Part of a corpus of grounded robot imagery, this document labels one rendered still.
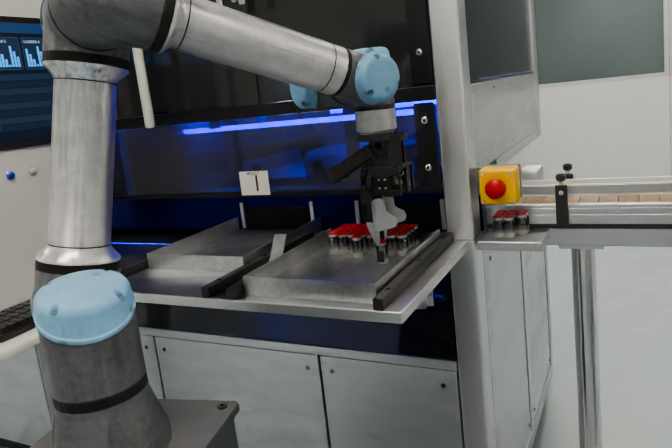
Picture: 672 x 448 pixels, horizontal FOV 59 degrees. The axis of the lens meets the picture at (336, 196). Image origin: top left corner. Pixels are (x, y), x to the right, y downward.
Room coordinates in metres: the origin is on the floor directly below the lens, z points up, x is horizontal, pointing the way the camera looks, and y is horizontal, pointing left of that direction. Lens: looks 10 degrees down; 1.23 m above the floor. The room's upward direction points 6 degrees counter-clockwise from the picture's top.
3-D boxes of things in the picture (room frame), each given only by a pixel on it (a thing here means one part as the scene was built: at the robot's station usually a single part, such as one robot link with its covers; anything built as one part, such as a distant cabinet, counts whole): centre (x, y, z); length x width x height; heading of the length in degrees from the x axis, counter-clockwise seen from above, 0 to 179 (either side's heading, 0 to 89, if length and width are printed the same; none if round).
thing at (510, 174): (1.21, -0.34, 0.99); 0.08 x 0.07 x 0.07; 152
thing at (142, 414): (0.73, 0.33, 0.84); 0.15 x 0.15 x 0.10
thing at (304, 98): (1.05, -0.01, 1.23); 0.11 x 0.11 x 0.08; 29
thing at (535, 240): (1.24, -0.37, 0.87); 0.14 x 0.13 x 0.02; 152
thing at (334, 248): (1.20, -0.05, 0.90); 0.18 x 0.02 x 0.05; 62
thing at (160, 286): (1.24, 0.12, 0.87); 0.70 x 0.48 x 0.02; 62
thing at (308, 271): (1.13, -0.01, 0.90); 0.34 x 0.26 x 0.04; 152
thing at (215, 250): (1.38, 0.24, 0.90); 0.34 x 0.26 x 0.04; 152
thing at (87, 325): (0.74, 0.34, 0.96); 0.13 x 0.12 x 0.14; 29
